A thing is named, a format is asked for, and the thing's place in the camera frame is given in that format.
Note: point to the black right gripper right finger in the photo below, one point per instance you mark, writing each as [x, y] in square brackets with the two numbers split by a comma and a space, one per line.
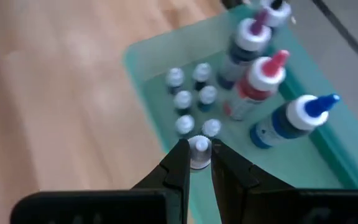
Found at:
[235, 183]

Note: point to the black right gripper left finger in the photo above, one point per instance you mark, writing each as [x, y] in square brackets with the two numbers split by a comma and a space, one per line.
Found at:
[176, 183]

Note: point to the small food coloring bottle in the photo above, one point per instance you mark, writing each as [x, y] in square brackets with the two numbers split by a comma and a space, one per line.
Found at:
[207, 95]
[184, 124]
[211, 127]
[175, 77]
[182, 100]
[201, 73]
[200, 152]

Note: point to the large blue food coloring bottle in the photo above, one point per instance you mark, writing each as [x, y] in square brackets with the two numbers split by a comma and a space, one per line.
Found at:
[303, 113]

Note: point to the large red food coloring bottle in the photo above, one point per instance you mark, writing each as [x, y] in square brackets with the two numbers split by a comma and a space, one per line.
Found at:
[264, 76]

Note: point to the large purple food coloring bottle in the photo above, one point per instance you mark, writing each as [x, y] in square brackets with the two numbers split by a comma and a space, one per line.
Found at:
[253, 37]

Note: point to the large black-tipped food coloring bottle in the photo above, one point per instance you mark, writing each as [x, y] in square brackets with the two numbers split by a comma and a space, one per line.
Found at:
[275, 11]

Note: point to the teal translucent plastic bin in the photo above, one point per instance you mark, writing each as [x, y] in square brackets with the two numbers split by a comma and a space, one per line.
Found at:
[291, 168]

